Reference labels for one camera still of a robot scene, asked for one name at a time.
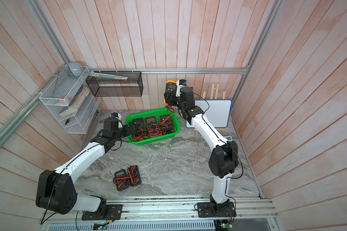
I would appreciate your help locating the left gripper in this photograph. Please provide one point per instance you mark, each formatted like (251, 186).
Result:
(128, 132)

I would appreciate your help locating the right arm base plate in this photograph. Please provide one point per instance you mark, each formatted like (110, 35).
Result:
(211, 209)

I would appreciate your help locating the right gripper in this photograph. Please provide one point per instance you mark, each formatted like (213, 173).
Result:
(171, 98)

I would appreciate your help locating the book on wire shelf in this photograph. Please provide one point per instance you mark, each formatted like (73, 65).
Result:
(76, 102)

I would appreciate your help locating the red ANENG multimeter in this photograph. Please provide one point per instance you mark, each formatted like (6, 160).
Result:
(153, 128)

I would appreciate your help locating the blue framed whiteboard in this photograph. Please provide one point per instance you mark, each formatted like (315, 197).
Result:
(217, 112)

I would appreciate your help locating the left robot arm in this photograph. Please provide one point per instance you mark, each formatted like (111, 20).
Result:
(56, 191)

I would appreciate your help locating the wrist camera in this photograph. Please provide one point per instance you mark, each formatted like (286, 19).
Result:
(180, 84)
(116, 117)

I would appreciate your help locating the yellow black multimeter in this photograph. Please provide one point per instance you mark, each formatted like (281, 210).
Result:
(170, 87)

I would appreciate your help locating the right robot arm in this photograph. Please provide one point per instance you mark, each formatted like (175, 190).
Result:
(224, 157)

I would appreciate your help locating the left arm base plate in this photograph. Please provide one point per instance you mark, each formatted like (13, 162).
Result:
(105, 212)

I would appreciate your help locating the grey computer mouse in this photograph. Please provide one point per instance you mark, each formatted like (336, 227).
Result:
(76, 69)

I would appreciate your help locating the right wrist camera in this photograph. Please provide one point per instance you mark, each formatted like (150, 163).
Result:
(180, 84)

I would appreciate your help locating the black mesh wall basket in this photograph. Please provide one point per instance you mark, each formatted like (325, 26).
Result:
(132, 87)

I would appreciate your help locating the white wire wall shelf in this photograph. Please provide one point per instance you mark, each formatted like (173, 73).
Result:
(60, 93)

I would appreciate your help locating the paper in mesh basket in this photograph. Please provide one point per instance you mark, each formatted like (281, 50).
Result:
(107, 76)

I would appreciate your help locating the small black multimeter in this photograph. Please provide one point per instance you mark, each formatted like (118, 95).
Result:
(134, 176)
(121, 180)

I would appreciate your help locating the green plastic basket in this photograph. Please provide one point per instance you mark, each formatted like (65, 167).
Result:
(157, 113)

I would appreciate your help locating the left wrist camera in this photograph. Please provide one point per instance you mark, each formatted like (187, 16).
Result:
(116, 117)

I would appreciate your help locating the green DT9205A multimeter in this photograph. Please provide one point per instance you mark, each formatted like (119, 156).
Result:
(166, 124)

